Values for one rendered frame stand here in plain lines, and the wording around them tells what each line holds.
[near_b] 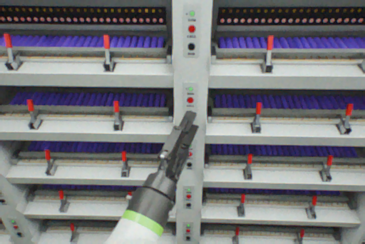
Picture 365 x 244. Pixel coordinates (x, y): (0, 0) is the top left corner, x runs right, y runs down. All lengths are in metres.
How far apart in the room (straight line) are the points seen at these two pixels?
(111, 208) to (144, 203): 0.54
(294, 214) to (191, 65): 0.72
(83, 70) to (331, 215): 1.03
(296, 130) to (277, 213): 0.38
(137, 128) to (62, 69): 0.27
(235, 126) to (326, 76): 0.28
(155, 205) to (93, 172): 0.46
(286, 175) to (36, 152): 0.91
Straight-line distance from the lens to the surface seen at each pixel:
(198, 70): 0.66
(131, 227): 0.51
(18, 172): 1.07
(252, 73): 0.69
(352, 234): 1.26
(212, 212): 1.02
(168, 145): 0.56
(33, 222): 1.28
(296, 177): 0.95
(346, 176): 1.04
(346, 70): 0.81
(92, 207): 1.09
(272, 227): 1.22
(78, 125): 0.84
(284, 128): 0.82
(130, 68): 0.71
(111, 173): 0.92
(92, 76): 0.72
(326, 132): 0.87
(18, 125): 0.94
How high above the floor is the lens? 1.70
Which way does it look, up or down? 30 degrees down
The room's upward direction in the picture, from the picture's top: straight up
